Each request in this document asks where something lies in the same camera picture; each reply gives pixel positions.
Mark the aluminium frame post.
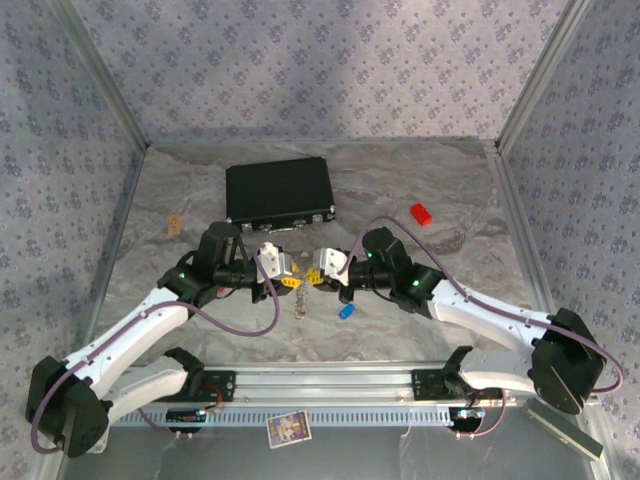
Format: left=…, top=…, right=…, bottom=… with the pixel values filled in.
left=49, top=0, right=152, bottom=149
left=493, top=0, right=599, bottom=154

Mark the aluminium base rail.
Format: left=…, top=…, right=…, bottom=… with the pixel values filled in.
left=202, top=366, right=506, bottom=405

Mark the thin purple base cable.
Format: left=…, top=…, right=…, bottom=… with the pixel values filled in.
left=455, top=392, right=506, bottom=440
left=138, top=405, right=197, bottom=440

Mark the black controller board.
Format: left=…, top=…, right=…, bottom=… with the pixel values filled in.
left=448, top=407, right=487, bottom=432
left=166, top=407, right=207, bottom=425

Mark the grey metal bar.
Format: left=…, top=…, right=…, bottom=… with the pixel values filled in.
left=519, top=398, right=604, bottom=460

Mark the chain of silver key rings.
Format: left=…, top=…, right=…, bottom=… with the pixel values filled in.
left=292, top=284, right=309, bottom=321

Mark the colourful playing card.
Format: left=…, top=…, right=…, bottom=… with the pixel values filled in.
left=266, top=409, right=314, bottom=450

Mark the aluminium frame side rail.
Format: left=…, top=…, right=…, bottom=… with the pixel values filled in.
left=37, top=143, right=151, bottom=480
left=487, top=142, right=621, bottom=480

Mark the red toy brick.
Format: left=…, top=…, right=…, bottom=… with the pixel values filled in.
left=409, top=202, right=433, bottom=228

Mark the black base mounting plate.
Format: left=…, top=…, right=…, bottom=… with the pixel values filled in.
left=411, top=368, right=451, bottom=401
left=198, top=368, right=237, bottom=403

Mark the black ribbed carrying case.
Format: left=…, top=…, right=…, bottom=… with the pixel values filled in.
left=224, top=156, right=337, bottom=235

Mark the slotted grey cable duct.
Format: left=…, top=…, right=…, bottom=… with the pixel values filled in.
left=110, top=404, right=456, bottom=428

